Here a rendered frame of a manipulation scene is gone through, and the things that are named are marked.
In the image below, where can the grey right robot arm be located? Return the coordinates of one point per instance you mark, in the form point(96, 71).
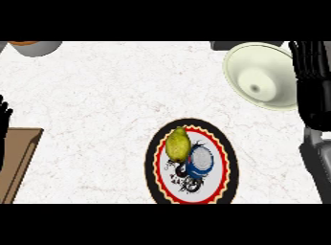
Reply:
point(327, 166)

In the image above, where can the pale cream bowl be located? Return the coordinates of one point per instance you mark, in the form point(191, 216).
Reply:
point(262, 75)

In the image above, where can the black red patterned plate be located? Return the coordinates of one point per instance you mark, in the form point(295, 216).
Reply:
point(191, 188)

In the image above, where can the blue can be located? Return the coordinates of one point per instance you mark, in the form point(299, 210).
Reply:
point(202, 163)

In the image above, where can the yellow-green pear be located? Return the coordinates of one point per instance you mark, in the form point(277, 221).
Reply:
point(178, 145)

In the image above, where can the grey pot with orange content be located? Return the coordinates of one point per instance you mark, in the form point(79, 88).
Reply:
point(35, 48)

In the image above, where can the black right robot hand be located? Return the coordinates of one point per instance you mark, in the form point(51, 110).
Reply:
point(320, 95)

